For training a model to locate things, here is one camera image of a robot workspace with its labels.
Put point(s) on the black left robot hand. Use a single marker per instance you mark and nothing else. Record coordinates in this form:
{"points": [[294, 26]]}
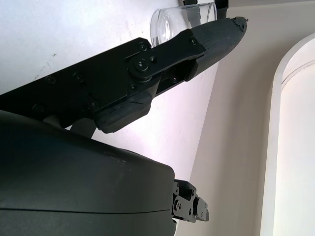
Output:
{"points": [[221, 5]]}

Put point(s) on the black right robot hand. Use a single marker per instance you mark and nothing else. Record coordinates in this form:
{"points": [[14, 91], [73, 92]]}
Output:
{"points": [[73, 186]]}

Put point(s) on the clear glass cup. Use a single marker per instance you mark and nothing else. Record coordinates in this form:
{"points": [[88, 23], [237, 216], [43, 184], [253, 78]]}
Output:
{"points": [[167, 22]]}

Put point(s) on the white curved panel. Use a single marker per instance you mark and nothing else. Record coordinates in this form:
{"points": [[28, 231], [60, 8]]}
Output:
{"points": [[276, 123]]}

